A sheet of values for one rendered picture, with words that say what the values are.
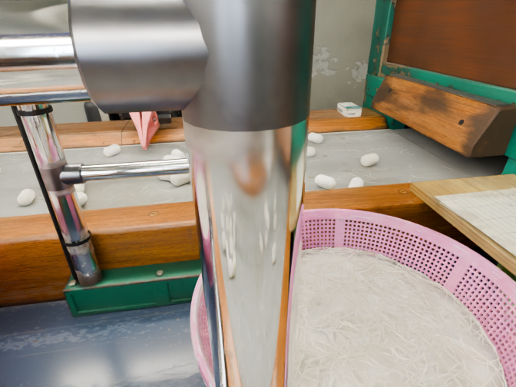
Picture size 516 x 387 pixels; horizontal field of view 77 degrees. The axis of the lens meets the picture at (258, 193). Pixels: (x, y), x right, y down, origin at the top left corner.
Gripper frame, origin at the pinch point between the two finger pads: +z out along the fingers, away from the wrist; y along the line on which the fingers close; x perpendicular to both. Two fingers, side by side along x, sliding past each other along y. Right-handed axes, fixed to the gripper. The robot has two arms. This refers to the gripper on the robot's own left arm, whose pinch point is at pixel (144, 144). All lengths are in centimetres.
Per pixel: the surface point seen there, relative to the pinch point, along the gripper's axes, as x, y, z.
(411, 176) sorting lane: -9.9, 43.5, 15.0
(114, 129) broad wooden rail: 6.3, -7.4, -7.9
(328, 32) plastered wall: 116, 104, -152
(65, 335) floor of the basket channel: -16.0, -4.7, 31.8
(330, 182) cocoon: -12.7, 28.8, 16.0
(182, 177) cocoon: -9.2, 7.5, 11.7
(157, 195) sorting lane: -9.5, 3.8, 14.3
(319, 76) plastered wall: 139, 99, -132
